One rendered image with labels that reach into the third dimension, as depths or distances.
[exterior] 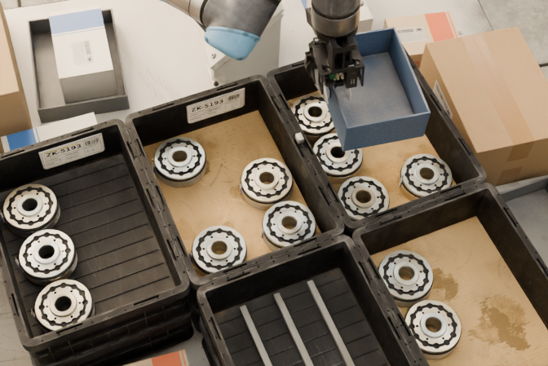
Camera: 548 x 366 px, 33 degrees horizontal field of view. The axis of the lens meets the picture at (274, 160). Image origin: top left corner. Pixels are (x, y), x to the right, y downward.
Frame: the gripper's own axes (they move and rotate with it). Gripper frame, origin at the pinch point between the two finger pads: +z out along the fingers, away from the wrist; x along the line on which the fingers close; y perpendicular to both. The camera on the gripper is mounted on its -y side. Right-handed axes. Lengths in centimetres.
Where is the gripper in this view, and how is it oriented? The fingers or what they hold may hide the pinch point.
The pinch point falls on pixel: (330, 88)
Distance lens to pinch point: 160.4
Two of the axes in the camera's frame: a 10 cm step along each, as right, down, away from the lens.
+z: 0.4, 5.4, 8.4
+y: 2.2, 8.2, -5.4
